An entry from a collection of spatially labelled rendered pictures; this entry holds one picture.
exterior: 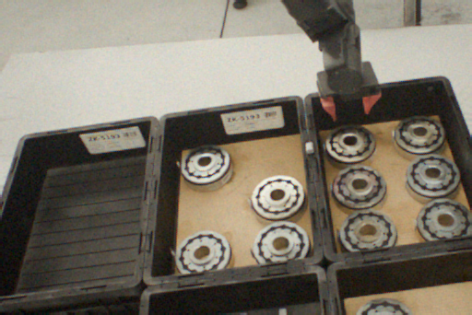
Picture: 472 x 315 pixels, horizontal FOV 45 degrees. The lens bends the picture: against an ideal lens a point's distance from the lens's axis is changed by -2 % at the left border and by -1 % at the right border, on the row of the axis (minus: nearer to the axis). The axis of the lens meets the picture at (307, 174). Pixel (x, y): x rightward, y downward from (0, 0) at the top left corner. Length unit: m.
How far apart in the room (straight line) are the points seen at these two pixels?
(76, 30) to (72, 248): 2.28
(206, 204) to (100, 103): 0.62
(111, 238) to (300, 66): 0.73
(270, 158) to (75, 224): 0.42
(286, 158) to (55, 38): 2.35
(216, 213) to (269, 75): 0.57
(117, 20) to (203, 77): 1.74
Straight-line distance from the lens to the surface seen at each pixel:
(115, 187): 1.25
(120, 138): 1.25
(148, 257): 0.99
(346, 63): 0.89
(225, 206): 1.13
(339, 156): 1.14
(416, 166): 1.12
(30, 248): 1.24
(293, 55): 1.63
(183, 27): 3.10
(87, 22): 3.40
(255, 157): 1.20
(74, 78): 1.79
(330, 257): 0.92
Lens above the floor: 1.72
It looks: 51 degrees down
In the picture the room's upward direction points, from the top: 9 degrees counter-clockwise
